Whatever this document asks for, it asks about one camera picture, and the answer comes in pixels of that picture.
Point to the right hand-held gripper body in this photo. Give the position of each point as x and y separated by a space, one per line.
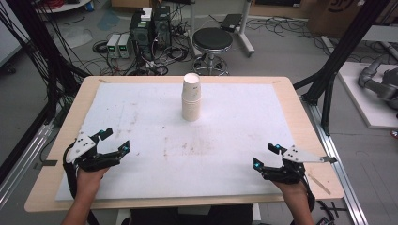
295 162

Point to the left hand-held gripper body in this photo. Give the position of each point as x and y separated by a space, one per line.
82 149

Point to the stack of white paper cups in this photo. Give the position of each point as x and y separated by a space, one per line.
191 103

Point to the person's right hand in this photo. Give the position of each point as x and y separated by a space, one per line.
289 189

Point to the person's left hand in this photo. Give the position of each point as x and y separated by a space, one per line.
90 182

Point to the black tape strip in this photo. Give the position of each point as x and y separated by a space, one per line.
49 162

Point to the white table mat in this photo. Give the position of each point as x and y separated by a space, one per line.
200 150

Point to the person's dark trousers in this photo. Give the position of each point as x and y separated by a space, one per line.
194 217

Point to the white floor board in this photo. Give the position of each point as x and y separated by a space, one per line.
359 103

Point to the grey bench power supply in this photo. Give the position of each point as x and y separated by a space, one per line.
125 46
112 46

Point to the black computer tower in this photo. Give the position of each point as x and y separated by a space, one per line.
141 37
162 28

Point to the white metal table stand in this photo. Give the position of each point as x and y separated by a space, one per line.
245 34

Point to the black round stool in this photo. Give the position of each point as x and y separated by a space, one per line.
212 39

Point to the small white box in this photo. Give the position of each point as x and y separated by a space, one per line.
146 14

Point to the black flat device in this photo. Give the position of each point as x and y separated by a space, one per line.
231 22

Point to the brown cardboard box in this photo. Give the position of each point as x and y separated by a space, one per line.
338 15

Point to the aluminium rail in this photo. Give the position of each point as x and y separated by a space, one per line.
22 168
339 175

